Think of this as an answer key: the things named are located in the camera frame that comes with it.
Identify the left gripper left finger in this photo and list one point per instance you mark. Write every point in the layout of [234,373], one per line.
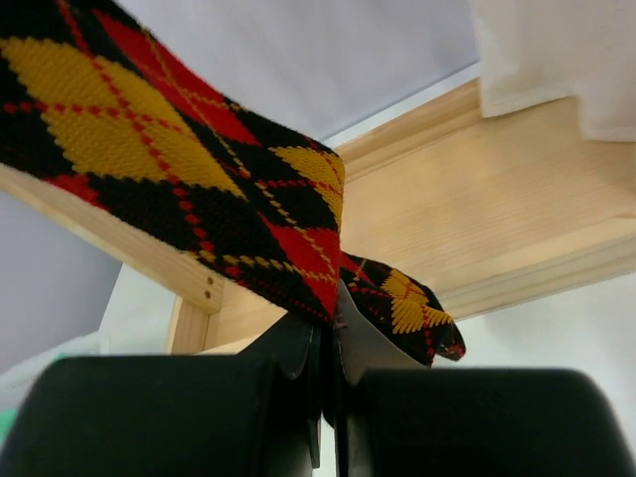
[254,413]

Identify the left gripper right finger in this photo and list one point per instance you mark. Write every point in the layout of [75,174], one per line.
[395,417]

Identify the red black argyle sock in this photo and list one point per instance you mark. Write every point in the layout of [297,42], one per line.
[93,104]

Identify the wooden clothes rack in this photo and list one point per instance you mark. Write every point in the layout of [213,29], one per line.
[487,212]

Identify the white cloth bag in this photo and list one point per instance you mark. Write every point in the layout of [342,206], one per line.
[532,52]

